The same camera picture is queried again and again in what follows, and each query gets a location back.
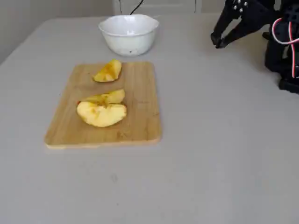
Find white bowl with butterfly print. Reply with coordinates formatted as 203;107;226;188
98;14;160;57

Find red and white wires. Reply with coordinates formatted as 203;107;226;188
272;17;299;79

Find wooden cutting board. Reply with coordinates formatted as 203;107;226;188
44;61;163;150

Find thin black cable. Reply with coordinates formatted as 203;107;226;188
118;0;144;15

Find yellow apple slice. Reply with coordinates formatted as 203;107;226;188
80;89;126;105
103;59;122;80
77;101;128;128
93;69;117;83

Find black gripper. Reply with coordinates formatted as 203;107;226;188
211;0;282;49

